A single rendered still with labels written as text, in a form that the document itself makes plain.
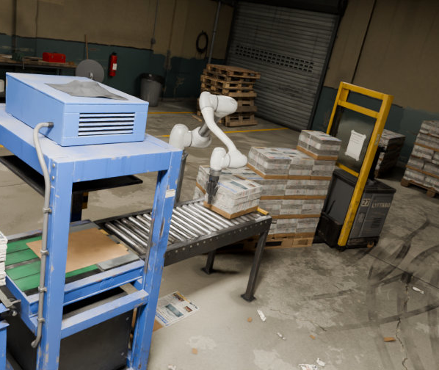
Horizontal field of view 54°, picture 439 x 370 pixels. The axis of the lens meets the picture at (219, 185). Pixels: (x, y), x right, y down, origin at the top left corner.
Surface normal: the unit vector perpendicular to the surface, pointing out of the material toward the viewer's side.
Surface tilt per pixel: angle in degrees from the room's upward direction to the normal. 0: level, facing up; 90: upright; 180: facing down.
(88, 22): 90
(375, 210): 90
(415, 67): 90
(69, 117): 90
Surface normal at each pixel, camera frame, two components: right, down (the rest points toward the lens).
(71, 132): 0.72, 0.36
